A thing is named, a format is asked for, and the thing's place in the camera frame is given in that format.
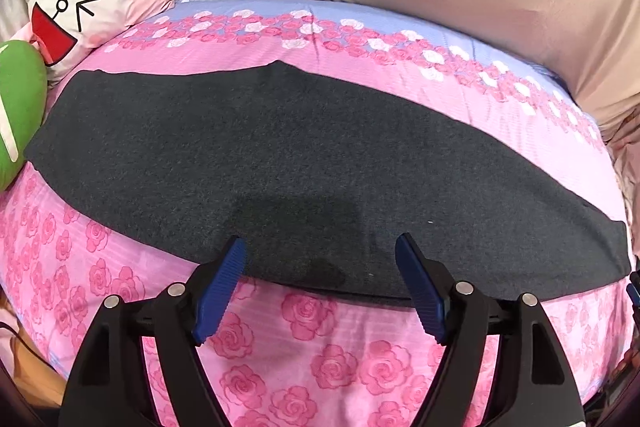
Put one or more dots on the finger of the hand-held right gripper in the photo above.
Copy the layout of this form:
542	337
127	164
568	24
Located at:
634	294

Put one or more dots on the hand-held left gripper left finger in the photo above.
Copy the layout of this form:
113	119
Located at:
220	292

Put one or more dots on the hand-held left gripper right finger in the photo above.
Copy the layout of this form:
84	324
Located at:
420	292

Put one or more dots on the dark grey pants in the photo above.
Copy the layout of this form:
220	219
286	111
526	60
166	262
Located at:
300	157

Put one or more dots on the pink floral bed sheet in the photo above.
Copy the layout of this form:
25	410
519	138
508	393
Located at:
310	357

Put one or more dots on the pale patterned cloth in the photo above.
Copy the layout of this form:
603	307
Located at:
625	157

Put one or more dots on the green pillow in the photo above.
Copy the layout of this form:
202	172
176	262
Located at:
20	107

